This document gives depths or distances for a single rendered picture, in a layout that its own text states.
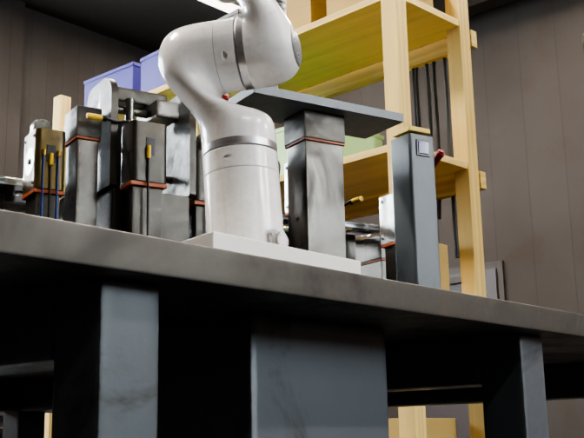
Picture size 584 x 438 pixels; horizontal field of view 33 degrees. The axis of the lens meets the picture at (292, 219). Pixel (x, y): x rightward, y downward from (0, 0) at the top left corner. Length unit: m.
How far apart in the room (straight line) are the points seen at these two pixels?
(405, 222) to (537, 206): 7.63
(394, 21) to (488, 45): 6.11
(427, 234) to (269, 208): 0.68
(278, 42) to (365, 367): 0.52
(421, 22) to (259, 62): 3.17
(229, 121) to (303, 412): 0.47
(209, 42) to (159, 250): 0.64
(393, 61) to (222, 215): 2.88
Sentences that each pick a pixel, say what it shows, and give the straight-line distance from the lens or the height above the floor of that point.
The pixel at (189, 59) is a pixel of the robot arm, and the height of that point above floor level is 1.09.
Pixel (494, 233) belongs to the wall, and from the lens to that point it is 9.90.
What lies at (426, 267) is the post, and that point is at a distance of 2.08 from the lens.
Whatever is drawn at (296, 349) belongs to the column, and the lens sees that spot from 1.35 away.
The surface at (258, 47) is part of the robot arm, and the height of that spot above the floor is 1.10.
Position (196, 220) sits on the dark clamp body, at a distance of 1.95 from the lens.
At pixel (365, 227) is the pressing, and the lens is 2.35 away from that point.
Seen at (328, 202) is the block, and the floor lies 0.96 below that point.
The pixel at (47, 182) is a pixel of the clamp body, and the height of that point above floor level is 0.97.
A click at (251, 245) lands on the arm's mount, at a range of 1.33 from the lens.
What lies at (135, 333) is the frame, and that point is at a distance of 1.02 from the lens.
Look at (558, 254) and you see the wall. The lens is 9.54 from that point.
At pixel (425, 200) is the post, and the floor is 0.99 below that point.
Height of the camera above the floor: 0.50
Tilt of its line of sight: 13 degrees up
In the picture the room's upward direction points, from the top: 1 degrees counter-clockwise
